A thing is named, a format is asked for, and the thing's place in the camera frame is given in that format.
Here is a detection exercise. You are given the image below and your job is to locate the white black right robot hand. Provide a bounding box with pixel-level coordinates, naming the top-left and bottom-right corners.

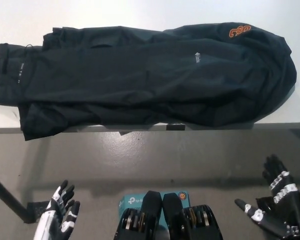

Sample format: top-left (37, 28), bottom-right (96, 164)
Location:
top-left (234, 153), bottom-right (300, 240)

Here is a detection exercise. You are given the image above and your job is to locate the black slanted table leg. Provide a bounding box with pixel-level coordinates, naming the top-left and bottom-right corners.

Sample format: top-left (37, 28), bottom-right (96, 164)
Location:
top-left (0, 169), bottom-right (32, 223)

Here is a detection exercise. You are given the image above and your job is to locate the black jacket with orange logo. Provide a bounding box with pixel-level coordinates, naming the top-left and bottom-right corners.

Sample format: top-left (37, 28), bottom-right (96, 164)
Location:
top-left (0, 21), bottom-right (298, 142)

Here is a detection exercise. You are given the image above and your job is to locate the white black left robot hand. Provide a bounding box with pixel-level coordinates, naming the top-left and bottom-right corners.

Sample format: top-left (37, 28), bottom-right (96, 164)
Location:
top-left (33, 179), bottom-right (81, 240)

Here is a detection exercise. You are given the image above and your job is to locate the teal tp-link cardboard box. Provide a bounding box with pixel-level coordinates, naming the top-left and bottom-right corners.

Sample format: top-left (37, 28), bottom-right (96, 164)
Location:
top-left (118, 190), bottom-right (191, 226)

